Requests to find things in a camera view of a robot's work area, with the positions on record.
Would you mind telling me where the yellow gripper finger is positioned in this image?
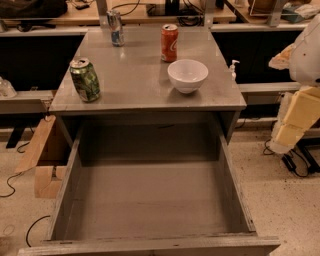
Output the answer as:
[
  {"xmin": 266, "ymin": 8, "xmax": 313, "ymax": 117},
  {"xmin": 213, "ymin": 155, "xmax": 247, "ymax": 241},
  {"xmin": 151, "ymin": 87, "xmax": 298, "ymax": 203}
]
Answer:
[
  {"xmin": 270, "ymin": 86, "xmax": 320, "ymax": 154},
  {"xmin": 268, "ymin": 44, "xmax": 294, "ymax": 70}
]

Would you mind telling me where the green soda can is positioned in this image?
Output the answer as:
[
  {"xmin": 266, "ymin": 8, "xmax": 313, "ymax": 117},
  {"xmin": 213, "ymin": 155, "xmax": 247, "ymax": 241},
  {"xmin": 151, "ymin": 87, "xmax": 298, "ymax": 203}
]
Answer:
[{"xmin": 69, "ymin": 57, "xmax": 100, "ymax": 102}]

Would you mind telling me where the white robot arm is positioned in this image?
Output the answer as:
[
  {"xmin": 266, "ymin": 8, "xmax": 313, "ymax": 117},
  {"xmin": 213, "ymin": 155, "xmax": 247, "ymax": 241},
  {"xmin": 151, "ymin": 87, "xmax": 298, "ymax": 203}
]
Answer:
[{"xmin": 269, "ymin": 15, "xmax": 320, "ymax": 154}]

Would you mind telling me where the orange soda can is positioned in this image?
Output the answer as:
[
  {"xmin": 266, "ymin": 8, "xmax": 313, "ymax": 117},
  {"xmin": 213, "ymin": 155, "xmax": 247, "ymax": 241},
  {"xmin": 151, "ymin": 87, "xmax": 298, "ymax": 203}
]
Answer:
[{"xmin": 161, "ymin": 24, "xmax": 178, "ymax": 62}]

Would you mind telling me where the grey cabinet with top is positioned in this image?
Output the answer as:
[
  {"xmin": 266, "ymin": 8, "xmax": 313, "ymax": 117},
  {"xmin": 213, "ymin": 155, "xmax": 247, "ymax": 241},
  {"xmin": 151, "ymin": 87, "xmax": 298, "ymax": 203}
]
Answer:
[{"xmin": 50, "ymin": 26, "xmax": 246, "ymax": 139}]

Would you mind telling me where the blue silver soda can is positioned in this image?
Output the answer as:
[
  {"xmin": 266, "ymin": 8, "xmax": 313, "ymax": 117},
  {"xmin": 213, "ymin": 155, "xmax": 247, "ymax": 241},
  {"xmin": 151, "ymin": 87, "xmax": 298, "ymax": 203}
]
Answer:
[{"xmin": 107, "ymin": 10, "xmax": 124, "ymax": 47}]

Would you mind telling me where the open grey top drawer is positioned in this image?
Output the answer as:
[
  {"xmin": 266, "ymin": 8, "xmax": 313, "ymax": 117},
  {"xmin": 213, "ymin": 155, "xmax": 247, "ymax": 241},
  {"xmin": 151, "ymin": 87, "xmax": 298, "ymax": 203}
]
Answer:
[{"xmin": 18, "ymin": 113, "xmax": 280, "ymax": 256}]

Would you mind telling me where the white pump dispenser bottle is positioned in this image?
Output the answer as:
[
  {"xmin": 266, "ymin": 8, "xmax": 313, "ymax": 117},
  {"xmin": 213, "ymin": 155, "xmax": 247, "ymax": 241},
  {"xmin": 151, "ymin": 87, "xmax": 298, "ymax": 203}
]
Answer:
[{"xmin": 229, "ymin": 60, "xmax": 240, "ymax": 81}]

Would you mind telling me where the white ceramic bowl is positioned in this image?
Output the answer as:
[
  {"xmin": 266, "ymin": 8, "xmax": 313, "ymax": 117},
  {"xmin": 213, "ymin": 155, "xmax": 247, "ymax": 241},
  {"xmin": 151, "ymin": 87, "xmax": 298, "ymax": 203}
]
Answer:
[{"xmin": 167, "ymin": 59, "xmax": 209, "ymax": 94}]

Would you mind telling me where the wooden board stack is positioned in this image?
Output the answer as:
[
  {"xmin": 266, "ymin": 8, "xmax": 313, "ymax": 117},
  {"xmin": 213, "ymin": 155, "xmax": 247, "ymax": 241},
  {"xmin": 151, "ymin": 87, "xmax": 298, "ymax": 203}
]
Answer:
[{"xmin": 15, "ymin": 115, "xmax": 70, "ymax": 199}]

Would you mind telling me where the clear plastic container left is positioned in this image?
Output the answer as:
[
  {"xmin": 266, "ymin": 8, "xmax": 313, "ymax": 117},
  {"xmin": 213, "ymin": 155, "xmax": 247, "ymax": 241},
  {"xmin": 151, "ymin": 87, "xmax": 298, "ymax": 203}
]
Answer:
[{"xmin": 0, "ymin": 77, "xmax": 17, "ymax": 99}]

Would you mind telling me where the black bag on desk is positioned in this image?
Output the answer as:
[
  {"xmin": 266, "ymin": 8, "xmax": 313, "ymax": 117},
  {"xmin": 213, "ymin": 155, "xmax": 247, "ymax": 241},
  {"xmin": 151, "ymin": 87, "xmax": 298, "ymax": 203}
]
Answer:
[{"xmin": 0, "ymin": 0, "xmax": 68, "ymax": 19}]

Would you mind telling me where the black cables right floor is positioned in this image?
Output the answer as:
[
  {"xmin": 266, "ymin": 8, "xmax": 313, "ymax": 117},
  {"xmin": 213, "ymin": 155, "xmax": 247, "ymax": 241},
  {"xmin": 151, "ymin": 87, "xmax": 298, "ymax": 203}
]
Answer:
[{"xmin": 262, "ymin": 138, "xmax": 320, "ymax": 179}]

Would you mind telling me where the black floor cable left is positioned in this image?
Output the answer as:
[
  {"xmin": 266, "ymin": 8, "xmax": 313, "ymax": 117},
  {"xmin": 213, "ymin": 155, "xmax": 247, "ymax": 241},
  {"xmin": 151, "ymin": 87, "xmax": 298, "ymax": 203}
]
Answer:
[{"xmin": 0, "ymin": 141, "xmax": 52, "ymax": 248}]

